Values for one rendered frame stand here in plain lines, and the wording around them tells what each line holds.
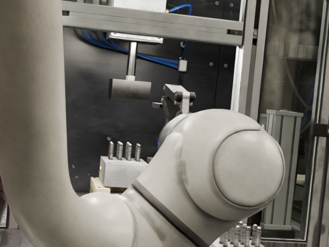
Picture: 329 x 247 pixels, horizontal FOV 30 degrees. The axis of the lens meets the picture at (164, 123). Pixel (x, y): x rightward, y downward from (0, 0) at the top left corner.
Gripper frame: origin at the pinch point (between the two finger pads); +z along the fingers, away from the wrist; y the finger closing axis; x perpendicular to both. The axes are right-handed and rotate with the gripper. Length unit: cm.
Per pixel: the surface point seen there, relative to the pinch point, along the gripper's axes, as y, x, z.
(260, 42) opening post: 17.9, -22.0, 21.4
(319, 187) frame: -9.8, -37.6, 21.4
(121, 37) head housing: 17.3, 3.2, 37.9
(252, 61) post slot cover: 14.1, -20.9, 21.4
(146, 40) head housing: 17.2, -2.3, 38.1
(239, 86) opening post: 9.1, -18.7, 21.6
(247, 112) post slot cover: 4.1, -20.8, 21.5
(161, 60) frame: 15, -11, 62
